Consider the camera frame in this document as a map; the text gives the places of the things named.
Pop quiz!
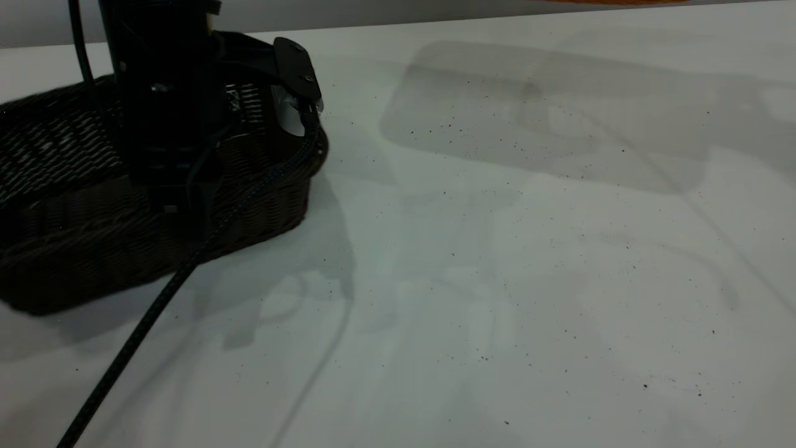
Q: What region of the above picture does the black wicker basket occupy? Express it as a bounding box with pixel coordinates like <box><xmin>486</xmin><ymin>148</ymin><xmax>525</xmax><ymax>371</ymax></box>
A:
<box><xmin>0</xmin><ymin>75</ymin><xmax>329</xmax><ymax>315</ymax></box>

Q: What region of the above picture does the braided black camera cable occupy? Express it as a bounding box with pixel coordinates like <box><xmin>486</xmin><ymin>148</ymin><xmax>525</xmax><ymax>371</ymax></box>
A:
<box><xmin>57</xmin><ymin>121</ymin><xmax>321</xmax><ymax>448</ymax></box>

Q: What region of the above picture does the smooth black arm cable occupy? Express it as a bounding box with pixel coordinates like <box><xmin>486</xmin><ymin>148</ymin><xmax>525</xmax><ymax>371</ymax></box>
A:
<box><xmin>67</xmin><ymin>0</ymin><xmax>103</xmax><ymax>116</ymax></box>

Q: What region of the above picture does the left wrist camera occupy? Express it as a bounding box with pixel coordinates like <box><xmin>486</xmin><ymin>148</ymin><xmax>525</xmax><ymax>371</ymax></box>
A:
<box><xmin>218</xmin><ymin>31</ymin><xmax>325</xmax><ymax>138</ymax></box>

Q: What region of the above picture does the orange wicker basket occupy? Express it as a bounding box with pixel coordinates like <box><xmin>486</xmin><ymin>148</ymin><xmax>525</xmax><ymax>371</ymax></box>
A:
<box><xmin>547</xmin><ymin>0</ymin><xmax>691</xmax><ymax>6</ymax></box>

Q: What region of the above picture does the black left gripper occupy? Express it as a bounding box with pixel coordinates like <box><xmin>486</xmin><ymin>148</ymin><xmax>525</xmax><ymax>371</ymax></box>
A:
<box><xmin>98</xmin><ymin>0</ymin><xmax>226</xmax><ymax>245</ymax></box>

